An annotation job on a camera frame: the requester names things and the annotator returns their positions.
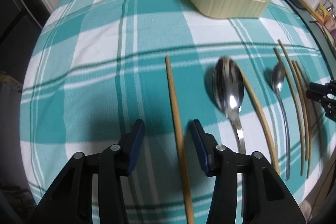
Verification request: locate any long wooden chopstick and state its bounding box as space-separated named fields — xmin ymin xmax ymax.
xmin=278 ymin=39 xmax=312 ymax=178

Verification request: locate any small steel spoon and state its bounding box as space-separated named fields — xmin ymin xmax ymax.
xmin=271 ymin=61 xmax=291 ymax=180

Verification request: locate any wooden chopstick beside large spoon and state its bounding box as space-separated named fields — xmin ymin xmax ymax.
xmin=240 ymin=70 xmax=280 ymax=174

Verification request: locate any yellow snack box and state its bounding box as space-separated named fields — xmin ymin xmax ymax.
xmin=315 ymin=3 xmax=330 ymax=24

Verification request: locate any large steel spoon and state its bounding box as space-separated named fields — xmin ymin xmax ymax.
xmin=212 ymin=56 xmax=247 ymax=217

